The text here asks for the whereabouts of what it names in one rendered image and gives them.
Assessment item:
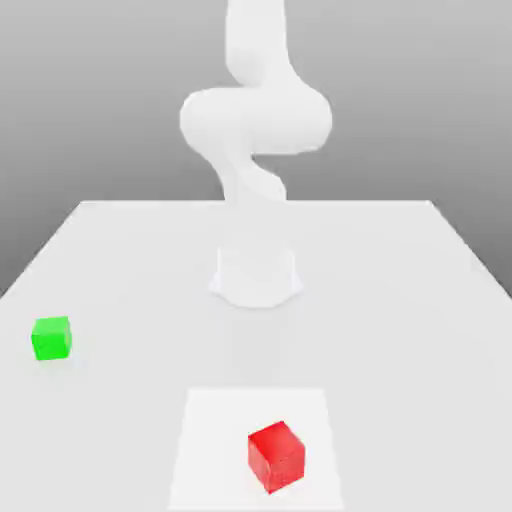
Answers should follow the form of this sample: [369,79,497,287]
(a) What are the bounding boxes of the small red cube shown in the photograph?
[246,420,307,496]

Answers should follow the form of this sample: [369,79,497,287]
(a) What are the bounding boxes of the small green cube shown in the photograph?
[30,315,74,362]

